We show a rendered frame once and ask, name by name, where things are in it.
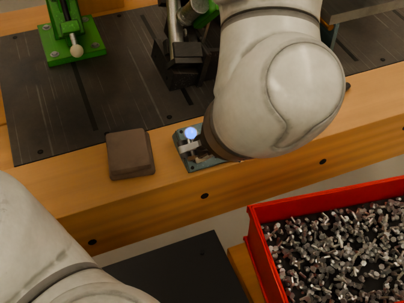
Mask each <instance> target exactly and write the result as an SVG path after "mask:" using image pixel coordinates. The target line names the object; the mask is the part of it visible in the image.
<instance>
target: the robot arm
mask: <svg viewBox="0 0 404 303"><path fill-rule="evenodd" d="M213 1H214V3H215V4H217V5H218V7H219V13H220V18H221V39H220V48H219V60H218V69H217V74H216V80H215V86H214V89H213V93H214V96H215V98H214V100H213V101H212V102H211V103H210V105H209V106H208V107H207V109H206V112H205V114H204V118H203V124H202V127H201V133H200V134H199V135H197V136H196V137H195V138H194V139H193V142H191V139H184V140H182V139H181V140H179V141H177V142H176V143H177V146H178V149H179V153H180V156H181V158H182V159H187V160H188V161H194V160H195V161H196V163H197V164H198V163H200V162H204V161H206V160H208V159H209V158H211V157H212V156H214V157H215V158H219V159H222V160H225V161H233V162H241V161H244V160H250V159H255V158H260V159H263V158H274V157H277V156H281V155H284V154H287V153H290V152H292V151H294V150H297V149H298V148H300V147H302V146H304V145H306V144H307V143H309V142H310V141H312V140H313V139H315V137H317V136H318V135H320V134H321V133H322V132H323V131H324V130H325V129H326V128H327V127H328V126H329V125H330V124H331V122H332V121H333V119H334V118H335V117H336V115H337V114H338V112H339V110H340V108H341V105H342V103H343V100H344V95H345V91H346V78H345V75H344V70H343V67H342V65H341V62H340V61H339V59H338V58H337V56H336V55H335V53H334V52H333V51H332V50H331V49H330V48H329V47H328V46H327V45H325V44H324V43H323V42H321V38H320V11H321V7H322V1H323V0H213ZM0 303H160V302H159V301H158V300H157V299H155V298H154V297H152V296H150V295H149V294H147V293H146V292H143V291H142V290H140V289H137V288H135V287H132V286H128V285H125V284H123V283H122V282H120V281H119V280H117V279H115V278H114V277H112V276H111V275H110V274H108V273H106V272H105V271H104V270H103V269H102V268H101V267H100V266H99V265H98V264H97V263H96V262H95V261H94V260H93V259H92V258H91V256H90V255H89V254H88V253H87V252H86V250H84V249H83V247H81V246H80V244H78V243H77V241H76V240H75V239H74V238H73V237H72V236H71V235H70V234H69V233H68V232H67V231H66V229H65V228H64V227H63V226H62V225H61V224H60V223H59V222H58V221H57V220H56V219H55V218H54V217H53V216H52V215H51V214H50V213H49V212H48V211H47V210H46V209H45V208H44V206H43V205H42V204H41V203H40V202H39V201H38V200H37V199H36V198H35V197H34V196H33V195H32V194H31V193H30V192H29V190H27V189H26V187H24V185H23V184H21V182H19V181H18V180H17V179H15V178H14V177H13V176H11V175H10V174H8V173H6V172H4V171H1V170H0Z"/></svg>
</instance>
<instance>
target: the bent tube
mask: <svg viewBox="0 0 404 303"><path fill-rule="evenodd" d="M166 5H167V21H168V37H169V46H170V60H172V59H173V58H174V56H173V47H172V43H173V42H184V40H183V26H181V25H180V24H179V23H178V21H177V19H176V13H177V10H178V9H179V8H180V7H181V0H166Z"/></svg>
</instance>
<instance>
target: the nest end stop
mask: <svg viewBox="0 0 404 303"><path fill-rule="evenodd" d="M201 63H203V61H202V57H184V58H173V59H172V60H171V61H170V62H168V63H167V64H166V68H167V70H169V69H172V68H175V66H179V65H183V64H187V65H189V67H185V68H195V67H197V66H199V65H200V64H201Z"/></svg>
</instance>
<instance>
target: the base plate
mask: <svg viewBox="0 0 404 303"><path fill-rule="evenodd" d="M93 19H94V22H95V24H96V26H97V29H98V31H99V34H100V36H101V38H102V40H103V43H104V45H105V47H106V52H107V54H106V55H101V56H98V57H92V58H88V59H84V60H79V61H75V62H71V63H66V64H62V65H58V66H53V67H49V66H48V64H47V60H46V56H45V53H44V49H43V45H42V43H41V38H40V34H39V32H38V29H34V30H30V31H25V32H20V33H16V34H10V35H5V36H2V37H0V86H1V93H2V99H3V104H4V111H5V117H6V122H7V129H8V136H9V140H10V147H11V154H12V158H13V165H14V167H19V166H21V165H26V164H30V163H33V162H37V161H40V160H43V159H47V158H52V157H54V156H59V155H63V154H66V153H70V152H73V151H77V150H80V149H83V148H87V147H92V146H94V145H98V144H103V143H105V142H106V139H105V136H106V134H108V133H114V132H121V131H125V130H132V129H139V128H143V129H144V131H145V132H146V131H150V130H153V129H157V128H160V127H164V126H169V125H171V124H175V123H179V122H182V121H186V120H190V119H193V118H197V117H201V116H204V114H205V112H206V109H207V107H208V106H209V105H210V103H211V102H212V101H213V100H214V98H215V96H214V93H213V89H214V86H215V80H216V79H211V80H208V81H204V82H203V86H202V87H198V88H197V87H196V86H195V85H193V86H190V87H185V88H181V89H178V90H174V91H169V90H168V88H167V86H166V84H165V82H164V80H163V79H162V76H161V74H160V73H159V70H158V68H157V67H156V65H155V63H154V61H153V59H152V57H151V55H152V49H153V43H154V40H155V39H156V38H157V39H168V38H167V36H166V35H165V33H164V28H165V23H166V19H167V7H158V4H156V5H150V6H147V7H141V8H136V9H132V10H127V11H121V12H118V13H112V14H107V15H103V16H97V17H93ZM220 39H221V27H219V25H218V24H217V23H216V21H215V20H214V19H213V20H211V21H210V25H209V29H208V32H207V35H206V39H205V42H204V44H205V45H206V46H207V48H220ZM333 52H334V53H335V55H336V56H337V58H338V59H339V61H340V62H341V65H342V67H343V70H344V75H345V77H347V76H351V75H355V74H358V73H362V72H366V71H369V70H373V69H377V68H380V67H384V66H388V65H391V64H395V63H399V62H402V61H404V7H403V8H398V9H395V10H391V11H386V12H383V13H378V14H373V15H370V16H366V17H361V18H357V19H353V20H348V21H345V22H340V25H339V28H338V33H337V37H336V40H335V45H334V49H333Z"/></svg>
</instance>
